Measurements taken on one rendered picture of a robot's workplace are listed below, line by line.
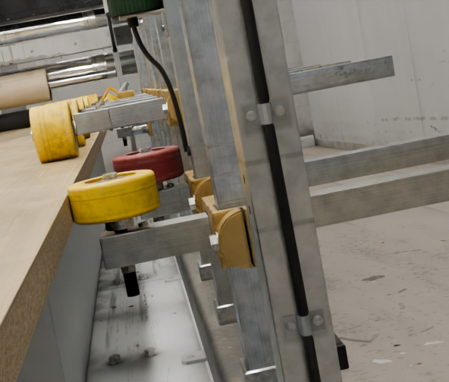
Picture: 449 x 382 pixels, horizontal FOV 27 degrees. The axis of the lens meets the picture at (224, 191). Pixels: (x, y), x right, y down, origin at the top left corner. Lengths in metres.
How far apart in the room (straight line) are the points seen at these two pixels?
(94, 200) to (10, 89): 2.82
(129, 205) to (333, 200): 0.19
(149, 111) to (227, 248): 0.58
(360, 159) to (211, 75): 0.37
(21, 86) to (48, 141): 2.31
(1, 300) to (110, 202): 0.39
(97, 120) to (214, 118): 0.55
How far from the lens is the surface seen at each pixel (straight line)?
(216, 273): 1.08
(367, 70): 1.39
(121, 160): 1.09
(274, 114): 0.55
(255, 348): 0.85
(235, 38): 0.55
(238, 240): 0.80
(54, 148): 1.34
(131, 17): 1.06
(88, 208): 0.84
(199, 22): 0.81
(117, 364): 1.31
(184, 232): 0.86
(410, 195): 0.89
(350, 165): 1.13
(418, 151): 1.16
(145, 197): 0.84
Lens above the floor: 0.99
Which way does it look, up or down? 7 degrees down
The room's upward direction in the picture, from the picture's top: 10 degrees counter-clockwise
